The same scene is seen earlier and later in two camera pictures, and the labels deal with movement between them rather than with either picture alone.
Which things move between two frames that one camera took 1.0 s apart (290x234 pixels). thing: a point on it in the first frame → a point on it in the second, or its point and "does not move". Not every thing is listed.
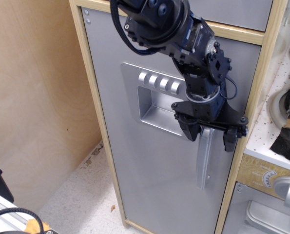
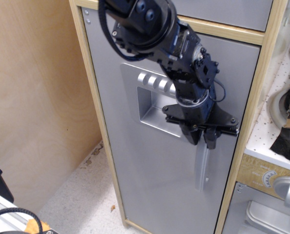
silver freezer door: [249, 14] does not move
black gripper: [191, 115] → [208, 115]
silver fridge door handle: [206, 135] does not move
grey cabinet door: [167, 184] does not move
